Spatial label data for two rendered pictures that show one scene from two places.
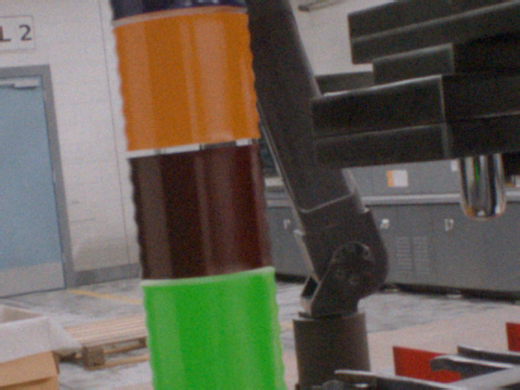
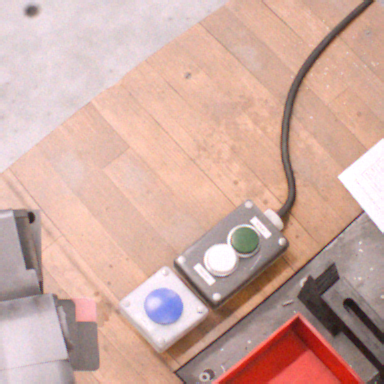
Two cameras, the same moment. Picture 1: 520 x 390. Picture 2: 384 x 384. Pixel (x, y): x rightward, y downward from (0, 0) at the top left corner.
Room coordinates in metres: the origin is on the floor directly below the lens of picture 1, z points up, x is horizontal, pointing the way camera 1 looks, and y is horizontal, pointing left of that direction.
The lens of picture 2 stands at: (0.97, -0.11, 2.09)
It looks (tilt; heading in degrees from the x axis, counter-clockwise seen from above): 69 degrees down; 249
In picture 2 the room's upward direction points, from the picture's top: 9 degrees clockwise
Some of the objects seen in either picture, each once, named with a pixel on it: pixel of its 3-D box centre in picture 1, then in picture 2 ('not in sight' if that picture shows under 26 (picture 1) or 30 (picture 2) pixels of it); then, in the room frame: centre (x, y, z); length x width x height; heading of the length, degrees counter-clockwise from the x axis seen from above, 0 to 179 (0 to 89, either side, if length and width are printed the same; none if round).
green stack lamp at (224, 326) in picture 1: (214, 334); not in sight; (0.33, 0.00, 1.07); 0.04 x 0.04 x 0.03
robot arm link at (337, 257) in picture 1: (334, 277); not in sight; (1.01, -0.11, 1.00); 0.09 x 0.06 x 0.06; 1
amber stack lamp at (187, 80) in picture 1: (186, 84); not in sight; (0.33, 0.00, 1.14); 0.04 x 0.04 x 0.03
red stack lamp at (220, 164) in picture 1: (200, 210); not in sight; (0.33, 0.00, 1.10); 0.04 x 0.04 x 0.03
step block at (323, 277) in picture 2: not in sight; (331, 297); (0.70, -0.37, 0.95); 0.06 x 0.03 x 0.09; 118
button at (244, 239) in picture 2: not in sight; (244, 242); (0.78, -0.45, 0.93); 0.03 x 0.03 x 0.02
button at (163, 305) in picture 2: not in sight; (163, 307); (0.87, -0.40, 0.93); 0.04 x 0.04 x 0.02
